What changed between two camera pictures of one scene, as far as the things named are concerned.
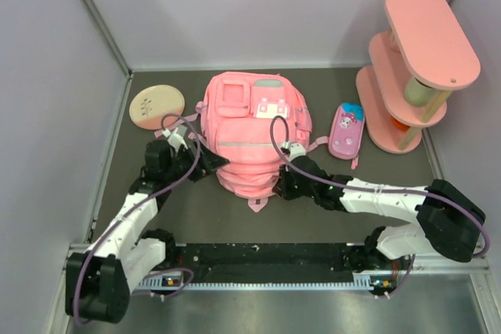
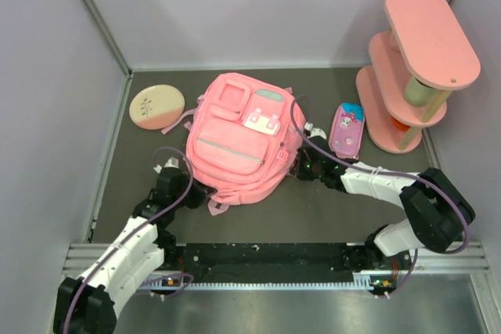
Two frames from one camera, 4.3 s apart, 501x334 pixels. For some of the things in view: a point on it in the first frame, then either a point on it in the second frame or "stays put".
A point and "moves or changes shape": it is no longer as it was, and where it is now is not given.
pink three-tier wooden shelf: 416,66 stays put
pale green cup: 417,94 stays put
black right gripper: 281,188 -> 298,170
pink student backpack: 251,122 moves or changes shape
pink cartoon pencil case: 347,132 stays put
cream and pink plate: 151,103 stays put
